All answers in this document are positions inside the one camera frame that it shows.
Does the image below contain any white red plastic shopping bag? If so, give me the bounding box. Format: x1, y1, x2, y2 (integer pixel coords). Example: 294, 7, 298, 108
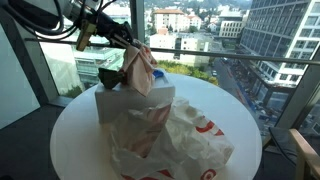
107, 96, 236, 180

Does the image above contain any wooden chair with dark seat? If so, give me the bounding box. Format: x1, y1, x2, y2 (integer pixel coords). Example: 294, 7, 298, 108
268, 126, 320, 180

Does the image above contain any wrist camera with tan mount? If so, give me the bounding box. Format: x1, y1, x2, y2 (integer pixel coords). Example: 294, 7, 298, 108
75, 19, 98, 52

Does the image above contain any white plastic basket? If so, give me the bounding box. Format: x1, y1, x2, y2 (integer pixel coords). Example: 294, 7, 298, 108
94, 68, 176, 125

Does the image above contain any blue soft object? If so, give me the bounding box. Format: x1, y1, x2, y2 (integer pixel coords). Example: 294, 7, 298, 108
152, 68, 166, 80

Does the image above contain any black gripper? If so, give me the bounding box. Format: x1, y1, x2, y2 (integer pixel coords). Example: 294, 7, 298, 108
89, 10, 142, 50

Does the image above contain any grey horizontal window railing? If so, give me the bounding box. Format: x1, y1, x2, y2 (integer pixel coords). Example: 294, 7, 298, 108
24, 37, 320, 66

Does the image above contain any dark green plush toy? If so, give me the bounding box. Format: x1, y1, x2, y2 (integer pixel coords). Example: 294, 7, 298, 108
97, 67, 128, 90

